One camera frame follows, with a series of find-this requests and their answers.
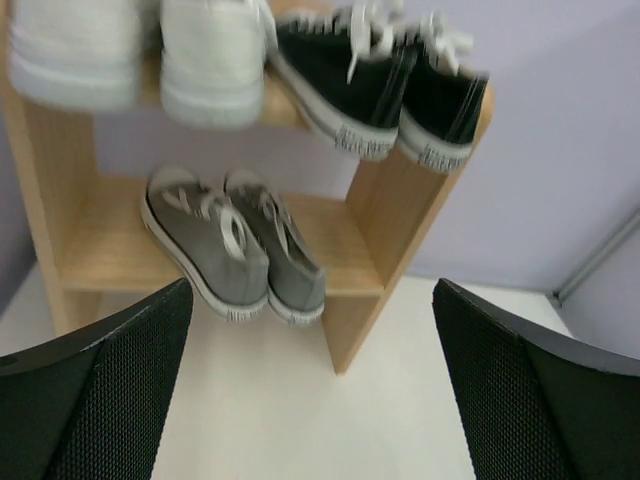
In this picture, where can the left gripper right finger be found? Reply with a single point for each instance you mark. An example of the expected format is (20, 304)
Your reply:
(534, 403)

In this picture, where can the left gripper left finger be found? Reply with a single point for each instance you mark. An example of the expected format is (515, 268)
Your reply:
(92, 404)

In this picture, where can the grey canvas sneaker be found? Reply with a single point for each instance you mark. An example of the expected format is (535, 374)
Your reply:
(296, 281)
(209, 240)

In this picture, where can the black canvas sneaker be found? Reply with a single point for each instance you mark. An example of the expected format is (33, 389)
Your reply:
(347, 73)
(442, 101)

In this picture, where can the white sneaker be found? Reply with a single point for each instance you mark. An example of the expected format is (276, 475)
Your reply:
(214, 52)
(79, 55)

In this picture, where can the right corner aluminium post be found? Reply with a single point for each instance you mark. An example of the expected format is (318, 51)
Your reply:
(610, 245)

